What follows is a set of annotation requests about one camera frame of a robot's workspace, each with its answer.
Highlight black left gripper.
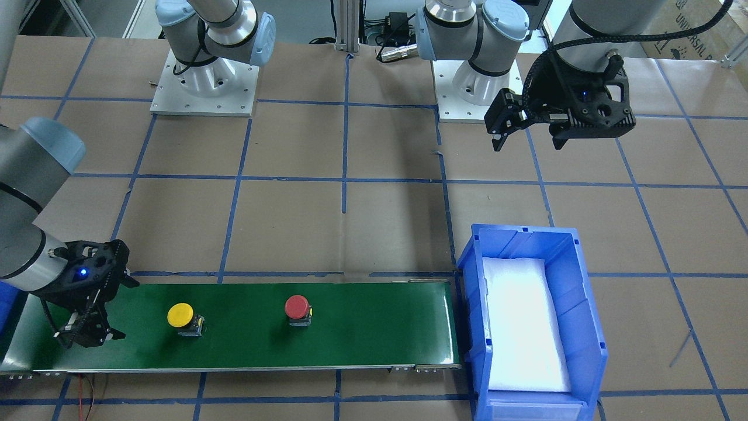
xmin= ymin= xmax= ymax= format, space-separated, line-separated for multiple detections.
xmin=484 ymin=51 xmax=636 ymax=152

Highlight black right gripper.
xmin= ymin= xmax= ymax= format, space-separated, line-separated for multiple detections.
xmin=35 ymin=239 xmax=141 ymax=349

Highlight yellow push button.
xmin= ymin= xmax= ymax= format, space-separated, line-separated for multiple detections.
xmin=167 ymin=303 xmax=205 ymax=337

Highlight red push button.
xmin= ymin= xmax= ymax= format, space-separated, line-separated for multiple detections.
xmin=284 ymin=294 xmax=313 ymax=327

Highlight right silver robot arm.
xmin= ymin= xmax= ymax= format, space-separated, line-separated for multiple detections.
xmin=1 ymin=1 xmax=277 ymax=348

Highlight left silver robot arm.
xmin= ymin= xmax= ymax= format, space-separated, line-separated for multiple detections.
xmin=414 ymin=1 xmax=732 ymax=151

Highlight blue storage bin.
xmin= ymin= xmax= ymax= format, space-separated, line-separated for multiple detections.
xmin=1 ymin=282 xmax=27 ymax=358
xmin=458 ymin=224 xmax=608 ymax=420

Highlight silver metal connector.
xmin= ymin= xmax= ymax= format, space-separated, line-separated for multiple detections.
xmin=376 ymin=44 xmax=419 ymax=63

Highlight black power adapter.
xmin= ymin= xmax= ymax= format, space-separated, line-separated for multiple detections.
xmin=383 ymin=12 xmax=410 ymax=39

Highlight green conveyor belt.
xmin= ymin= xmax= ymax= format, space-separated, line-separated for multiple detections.
xmin=2 ymin=281 xmax=460 ymax=375

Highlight white foam pad bin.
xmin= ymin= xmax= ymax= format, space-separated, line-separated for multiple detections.
xmin=483 ymin=257 xmax=572 ymax=392

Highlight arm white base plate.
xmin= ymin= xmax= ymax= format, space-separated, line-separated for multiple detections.
xmin=150 ymin=51 xmax=261 ymax=118
xmin=432 ymin=60 xmax=522 ymax=123

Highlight aluminium frame post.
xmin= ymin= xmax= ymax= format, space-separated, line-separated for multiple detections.
xmin=333 ymin=1 xmax=363 ymax=56

